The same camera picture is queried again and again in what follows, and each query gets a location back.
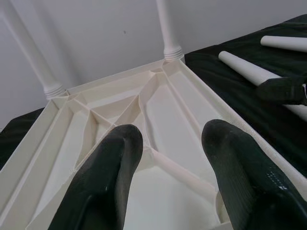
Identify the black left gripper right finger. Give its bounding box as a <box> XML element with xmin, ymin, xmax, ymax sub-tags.
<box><xmin>201</xmin><ymin>119</ymin><xmax>307</xmax><ymax>230</ymax></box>

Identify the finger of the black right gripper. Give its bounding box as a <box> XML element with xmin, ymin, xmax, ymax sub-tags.
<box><xmin>256</xmin><ymin>76</ymin><xmax>307</xmax><ymax>106</ymax></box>

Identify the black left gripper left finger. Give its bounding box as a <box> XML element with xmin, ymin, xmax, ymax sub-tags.
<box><xmin>47</xmin><ymin>124</ymin><xmax>144</xmax><ymax>230</ymax></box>

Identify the white plastic table leg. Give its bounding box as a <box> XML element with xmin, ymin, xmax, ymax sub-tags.
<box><xmin>260</xmin><ymin>35</ymin><xmax>307</xmax><ymax>52</ymax></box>
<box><xmin>218</xmin><ymin>51</ymin><xmax>307</xmax><ymax>123</ymax></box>
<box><xmin>0</xmin><ymin>0</ymin><xmax>67</xmax><ymax>99</ymax></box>
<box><xmin>157</xmin><ymin>0</ymin><xmax>184</xmax><ymax>63</ymax></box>

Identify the white plastic table top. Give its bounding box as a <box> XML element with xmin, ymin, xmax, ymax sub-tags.
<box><xmin>0</xmin><ymin>58</ymin><xmax>307</xmax><ymax>230</ymax></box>

